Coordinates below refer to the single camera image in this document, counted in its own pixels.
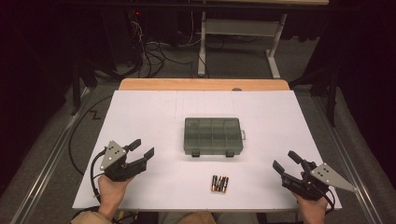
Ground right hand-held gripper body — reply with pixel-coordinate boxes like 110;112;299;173
280;160;358;202

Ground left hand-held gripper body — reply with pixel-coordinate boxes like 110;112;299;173
99;140;148;183

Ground grey transparent compartment box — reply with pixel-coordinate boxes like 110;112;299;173
183;117;248;159

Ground person's right hand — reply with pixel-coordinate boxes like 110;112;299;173
292;189;330;224

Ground person's left hand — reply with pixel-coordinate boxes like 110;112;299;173
97;174;135;218

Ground dark metal stand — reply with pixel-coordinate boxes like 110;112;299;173
70;58;126;117
289;62;341;128

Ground wooden table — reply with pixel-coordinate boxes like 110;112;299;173
119;77;291;92

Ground person's legs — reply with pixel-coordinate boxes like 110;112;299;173
157;211;260;224

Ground beige desk top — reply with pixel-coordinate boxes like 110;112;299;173
202;0;331;6

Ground left hand-held gripper cable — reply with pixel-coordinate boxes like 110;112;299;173
90;147;108;203

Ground hand-held gripper cable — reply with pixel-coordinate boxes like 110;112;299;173
319;186;336;217
90;147;108;203

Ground right hand-held gripper cable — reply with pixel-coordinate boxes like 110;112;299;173
319;186;336;217

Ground metal floor rail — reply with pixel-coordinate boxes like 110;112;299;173
8;87;92;224
313;95;385;224

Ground black floor cable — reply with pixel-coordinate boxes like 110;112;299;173
67;94;114;175

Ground bundle of floor cables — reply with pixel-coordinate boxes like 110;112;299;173
129;10;195;79

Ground white desk frame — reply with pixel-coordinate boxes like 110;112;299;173
197;10;289;79

